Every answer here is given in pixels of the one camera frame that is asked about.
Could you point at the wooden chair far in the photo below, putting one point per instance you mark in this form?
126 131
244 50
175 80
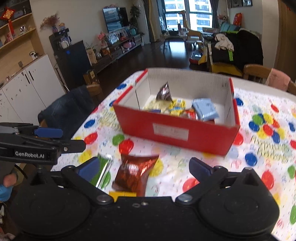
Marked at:
262 73

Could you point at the red snack packet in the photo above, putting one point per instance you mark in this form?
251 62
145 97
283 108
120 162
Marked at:
190 114

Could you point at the yellow minion snack packet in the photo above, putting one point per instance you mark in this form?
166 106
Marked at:
177 107

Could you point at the green snack packet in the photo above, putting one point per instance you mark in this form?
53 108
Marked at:
105 163

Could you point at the red cardboard box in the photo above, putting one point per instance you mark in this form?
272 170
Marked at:
215 137

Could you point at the operator hand blue glove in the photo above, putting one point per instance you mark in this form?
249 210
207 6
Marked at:
6 188

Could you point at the white cabinet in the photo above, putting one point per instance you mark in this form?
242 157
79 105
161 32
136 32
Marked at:
31 91

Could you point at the wooden wall shelf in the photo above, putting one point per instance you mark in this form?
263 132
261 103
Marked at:
20 41

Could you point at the wooden chair left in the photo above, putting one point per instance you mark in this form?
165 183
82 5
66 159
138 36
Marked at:
95 90

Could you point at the balloon pattern tablecloth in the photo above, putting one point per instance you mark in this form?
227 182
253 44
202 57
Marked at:
265 142

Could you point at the brown m&m's packet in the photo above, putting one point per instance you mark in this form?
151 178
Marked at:
164 93

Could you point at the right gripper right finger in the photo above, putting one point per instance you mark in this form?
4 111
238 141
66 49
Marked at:
209 178

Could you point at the tv console shelf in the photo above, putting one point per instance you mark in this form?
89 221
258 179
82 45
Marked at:
116 51

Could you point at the light blue snack packet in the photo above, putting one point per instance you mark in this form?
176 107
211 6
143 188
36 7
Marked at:
205 109

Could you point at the copper red foil snack bag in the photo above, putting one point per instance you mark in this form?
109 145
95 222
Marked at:
133 173

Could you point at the white blue snack packet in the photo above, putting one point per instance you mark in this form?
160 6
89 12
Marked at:
155 111

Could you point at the pink cloth on chair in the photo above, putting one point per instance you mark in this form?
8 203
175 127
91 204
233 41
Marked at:
278 79

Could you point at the black clothes pile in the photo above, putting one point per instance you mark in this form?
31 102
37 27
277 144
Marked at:
247 50

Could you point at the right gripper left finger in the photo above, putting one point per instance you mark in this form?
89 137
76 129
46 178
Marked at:
80 178

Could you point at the black side cabinet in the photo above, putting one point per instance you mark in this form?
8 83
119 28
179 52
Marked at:
72 59

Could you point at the dark jeans on chair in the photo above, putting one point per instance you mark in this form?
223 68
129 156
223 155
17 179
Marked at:
68 112

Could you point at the television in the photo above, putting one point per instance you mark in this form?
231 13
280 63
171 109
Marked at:
115 18

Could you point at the cream star snack packet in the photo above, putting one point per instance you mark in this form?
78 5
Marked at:
159 105

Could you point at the wooden chair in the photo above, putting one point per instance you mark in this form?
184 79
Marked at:
262 73
95 90

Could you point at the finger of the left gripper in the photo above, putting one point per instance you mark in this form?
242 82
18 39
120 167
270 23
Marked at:
30 129
70 146

